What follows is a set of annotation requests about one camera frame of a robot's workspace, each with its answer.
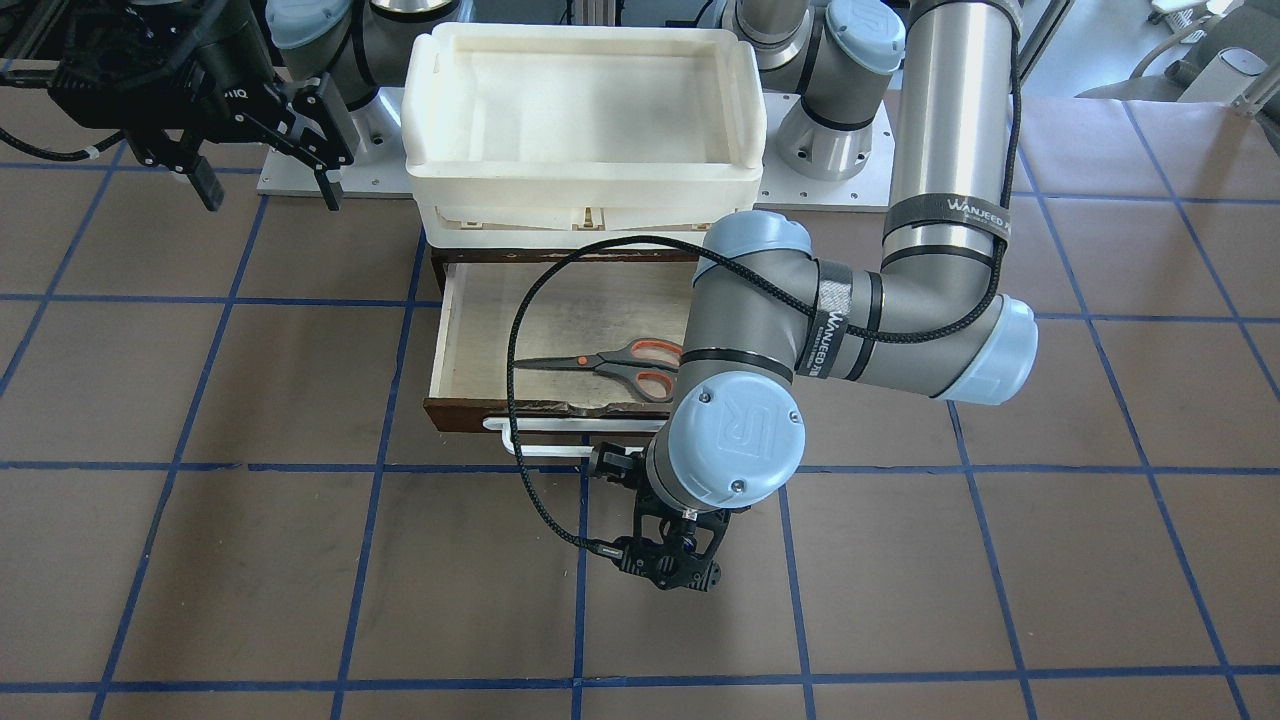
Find dark brown wooden cabinet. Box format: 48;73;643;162
429;243;698;290

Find light wooden drawer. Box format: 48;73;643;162
424;261;695;432

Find white drawer handle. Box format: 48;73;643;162
517;416;666;459

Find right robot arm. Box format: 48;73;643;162
116;1;474;211

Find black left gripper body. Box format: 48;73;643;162
618;503;731;592

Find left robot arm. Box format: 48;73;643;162
611;1;1038;591

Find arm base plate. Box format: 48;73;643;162
257;85;416;199
755;92;895;211

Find white plastic tray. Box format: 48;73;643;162
401;23;767;251

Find grey orange scissors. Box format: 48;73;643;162
513;337;684;404

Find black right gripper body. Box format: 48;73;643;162
125;41;356;176

